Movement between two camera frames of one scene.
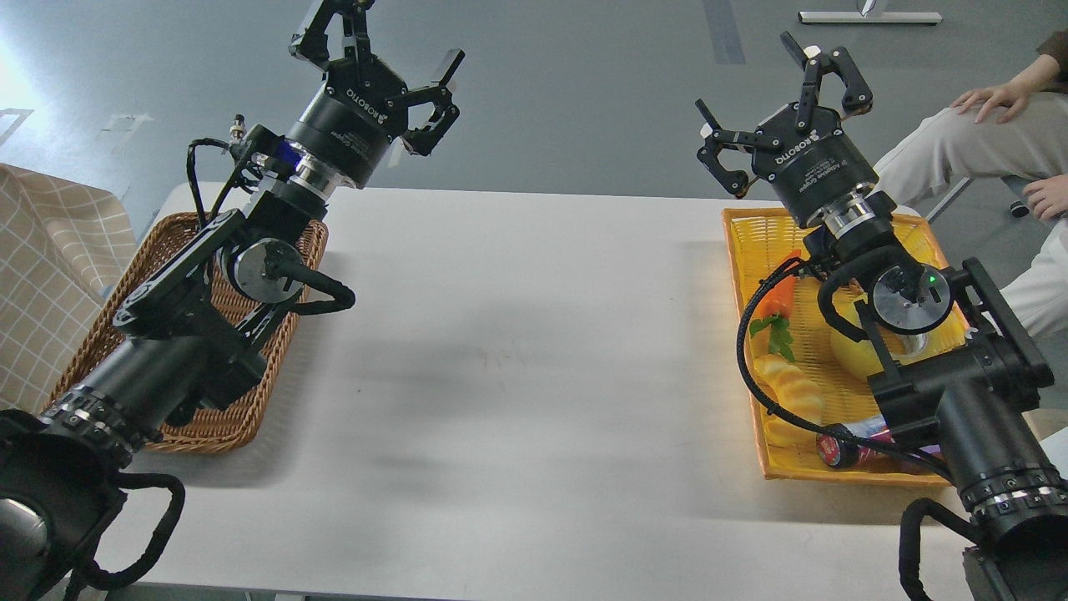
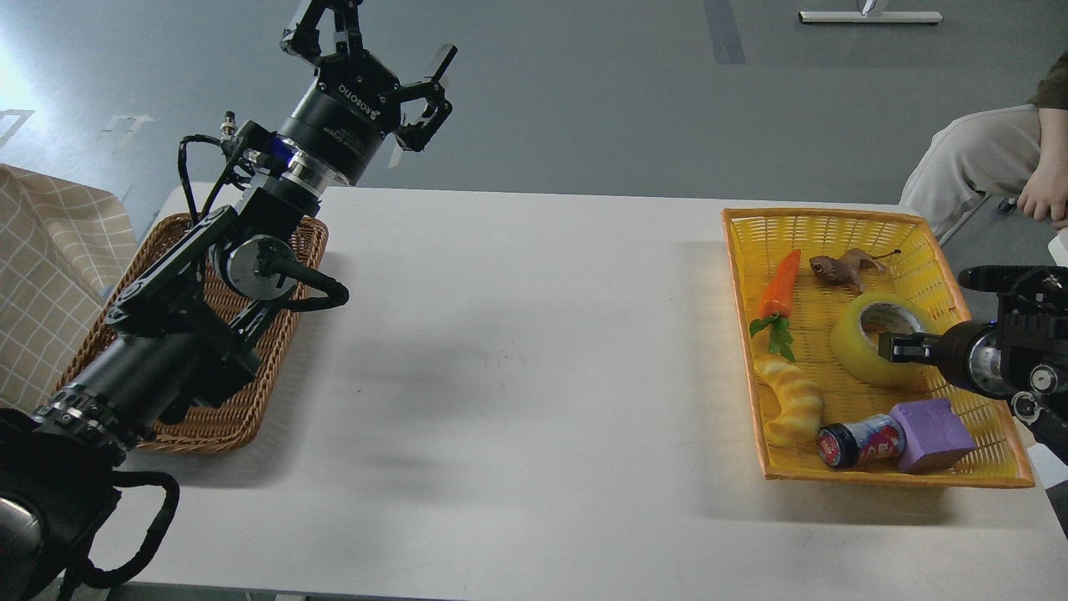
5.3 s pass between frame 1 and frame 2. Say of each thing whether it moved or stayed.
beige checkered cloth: stayed
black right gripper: moved
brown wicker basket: stayed
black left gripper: stayed
